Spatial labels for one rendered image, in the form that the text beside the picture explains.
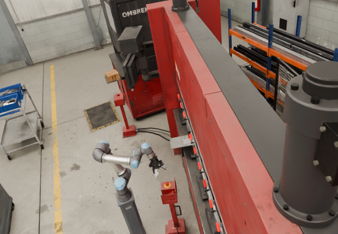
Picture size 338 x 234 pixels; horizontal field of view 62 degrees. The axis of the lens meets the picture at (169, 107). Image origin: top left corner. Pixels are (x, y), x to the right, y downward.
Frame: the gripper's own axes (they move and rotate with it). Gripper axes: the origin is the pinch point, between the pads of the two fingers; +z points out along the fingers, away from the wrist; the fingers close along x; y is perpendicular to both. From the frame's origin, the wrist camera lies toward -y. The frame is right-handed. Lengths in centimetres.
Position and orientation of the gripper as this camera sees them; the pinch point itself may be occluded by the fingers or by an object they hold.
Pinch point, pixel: (161, 174)
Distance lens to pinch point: 279.3
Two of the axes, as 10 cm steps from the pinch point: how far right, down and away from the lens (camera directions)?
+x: 6.0, -4.4, 6.7
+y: 6.2, -2.7, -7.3
